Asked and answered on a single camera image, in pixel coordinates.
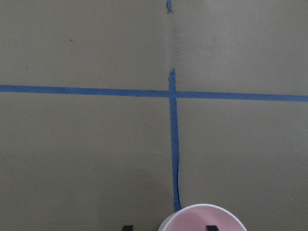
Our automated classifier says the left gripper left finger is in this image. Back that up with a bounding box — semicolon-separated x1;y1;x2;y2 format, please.
122;225;133;231

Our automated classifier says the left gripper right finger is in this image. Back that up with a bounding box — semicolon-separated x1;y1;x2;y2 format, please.
206;225;218;231

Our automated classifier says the pink paper cup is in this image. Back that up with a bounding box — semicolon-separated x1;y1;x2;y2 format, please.
158;204;246;231

